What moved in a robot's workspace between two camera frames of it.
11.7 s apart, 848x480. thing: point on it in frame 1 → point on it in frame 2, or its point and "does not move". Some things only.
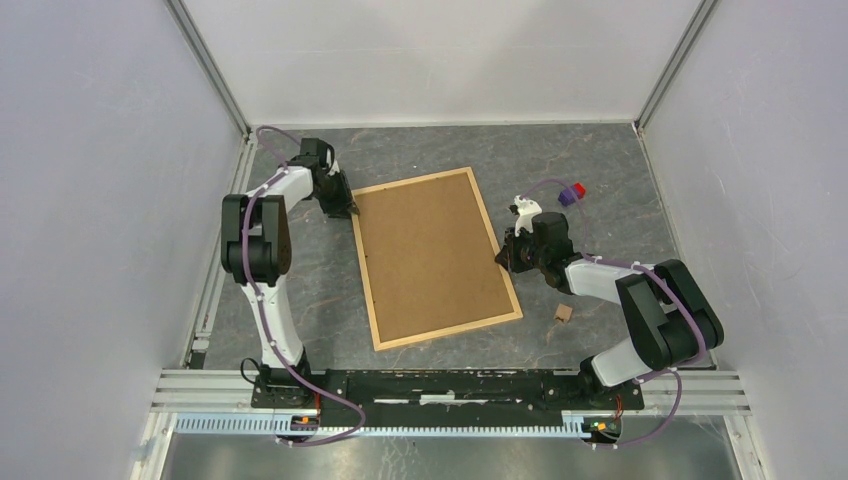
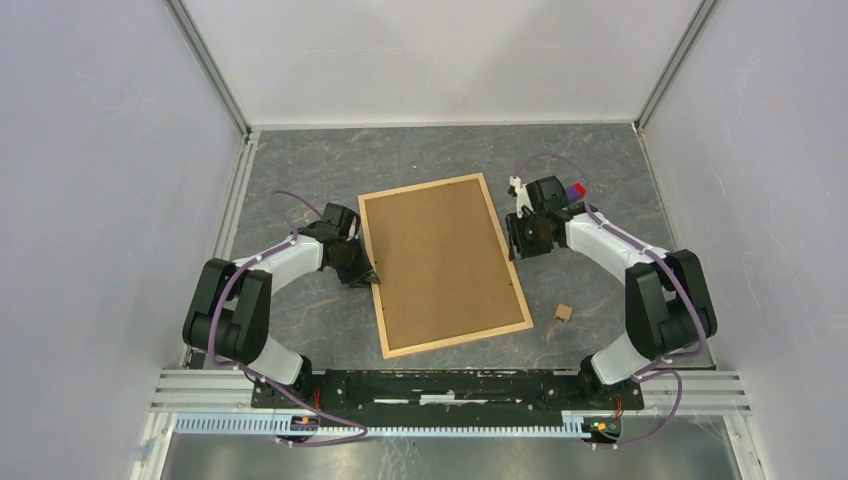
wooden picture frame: (378, 345) → (528, 320)
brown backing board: (431, 257) does not move
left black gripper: (345, 200) → (363, 274)
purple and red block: (566, 197) does not move
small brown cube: (563, 312) does not move
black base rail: (443, 397) does not move
